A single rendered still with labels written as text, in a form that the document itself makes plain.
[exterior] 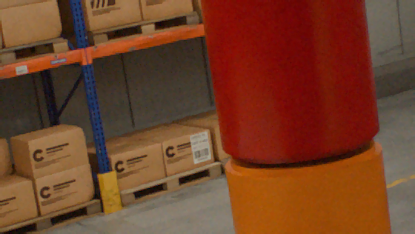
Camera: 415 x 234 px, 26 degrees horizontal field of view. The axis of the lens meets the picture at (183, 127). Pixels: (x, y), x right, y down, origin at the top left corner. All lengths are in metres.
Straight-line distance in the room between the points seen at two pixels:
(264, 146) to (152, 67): 10.15
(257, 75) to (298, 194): 0.04
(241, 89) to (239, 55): 0.01
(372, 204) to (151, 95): 10.16
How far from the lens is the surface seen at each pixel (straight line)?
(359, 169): 0.27
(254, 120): 0.26
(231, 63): 0.26
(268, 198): 0.27
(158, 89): 10.46
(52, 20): 8.43
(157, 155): 9.02
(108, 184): 8.62
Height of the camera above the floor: 2.34
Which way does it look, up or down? 11 degrees down
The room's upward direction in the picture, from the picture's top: 9 degrees counter-clockwise
